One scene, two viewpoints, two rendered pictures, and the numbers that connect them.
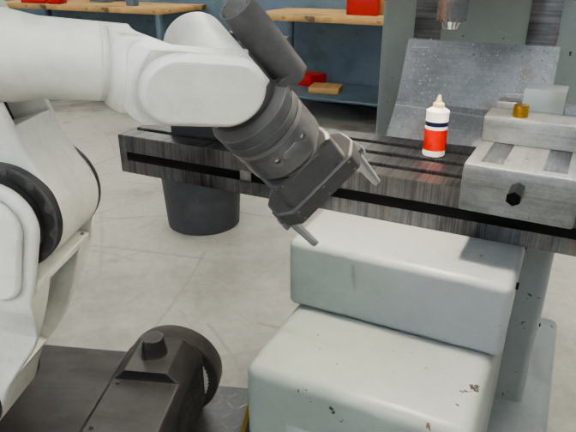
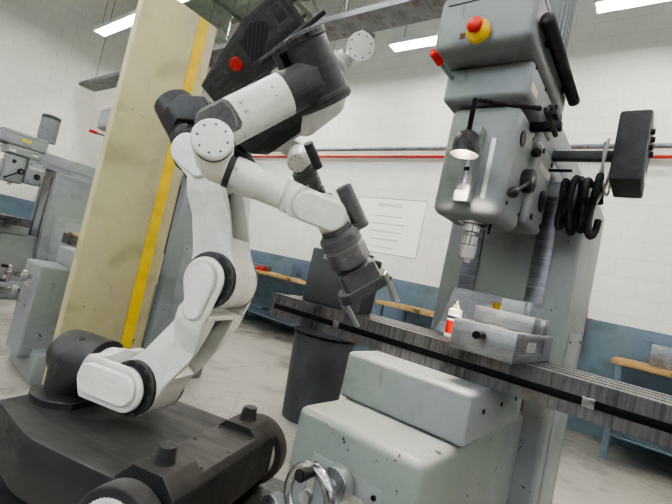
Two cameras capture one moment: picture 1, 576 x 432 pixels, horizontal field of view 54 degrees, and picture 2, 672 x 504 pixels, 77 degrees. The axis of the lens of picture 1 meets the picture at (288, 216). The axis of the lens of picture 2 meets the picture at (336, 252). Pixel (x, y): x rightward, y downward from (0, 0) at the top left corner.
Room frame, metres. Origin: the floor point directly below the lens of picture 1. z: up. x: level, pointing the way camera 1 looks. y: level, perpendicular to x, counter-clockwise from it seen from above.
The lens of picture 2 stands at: (-0.32, -0.15, 1.07)
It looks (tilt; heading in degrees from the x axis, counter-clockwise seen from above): 3 degrees up; 12
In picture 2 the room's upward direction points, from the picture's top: 12 degrees clockwise
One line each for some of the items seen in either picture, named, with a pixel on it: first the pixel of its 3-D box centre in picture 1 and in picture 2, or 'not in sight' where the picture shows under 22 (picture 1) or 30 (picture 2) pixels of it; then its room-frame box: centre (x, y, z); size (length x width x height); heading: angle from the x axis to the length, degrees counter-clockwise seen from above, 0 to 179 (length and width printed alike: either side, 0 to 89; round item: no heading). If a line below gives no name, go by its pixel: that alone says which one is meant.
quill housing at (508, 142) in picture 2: not in sight; (484, 170); (0.97, -0.26, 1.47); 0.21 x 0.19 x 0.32; 64
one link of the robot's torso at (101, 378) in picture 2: not in sight; (135, 378); (0.74, 0.55, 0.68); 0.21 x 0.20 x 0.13; 83
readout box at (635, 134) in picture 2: not in sight; (634, 156); (1.08, -0.69, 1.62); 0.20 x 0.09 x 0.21; 154
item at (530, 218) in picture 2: not in sight; (503, 188); (1.14, -0.35, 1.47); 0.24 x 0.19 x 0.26; 64
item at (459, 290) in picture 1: (428, 231); (440, 386); (0.96, -0.26, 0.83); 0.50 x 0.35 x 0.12; 154
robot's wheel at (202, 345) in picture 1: (174, 369); (254, 448); (0.97, 0.24, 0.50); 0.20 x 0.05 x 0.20; 83
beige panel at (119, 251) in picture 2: not in sight; (131, 214); (1.62, 1.37, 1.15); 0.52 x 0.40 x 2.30; 154
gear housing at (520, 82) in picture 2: not in sight; (502, 107); (1.00, -0.28, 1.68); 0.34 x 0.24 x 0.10; 154
